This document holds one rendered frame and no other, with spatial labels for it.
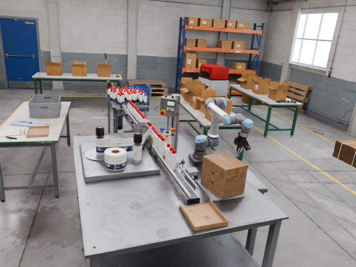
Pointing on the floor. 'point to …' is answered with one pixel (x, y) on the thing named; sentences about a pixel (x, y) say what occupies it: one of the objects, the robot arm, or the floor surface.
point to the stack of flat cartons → (346, 151)
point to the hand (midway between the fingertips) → (238, 153)
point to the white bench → (54, 127)
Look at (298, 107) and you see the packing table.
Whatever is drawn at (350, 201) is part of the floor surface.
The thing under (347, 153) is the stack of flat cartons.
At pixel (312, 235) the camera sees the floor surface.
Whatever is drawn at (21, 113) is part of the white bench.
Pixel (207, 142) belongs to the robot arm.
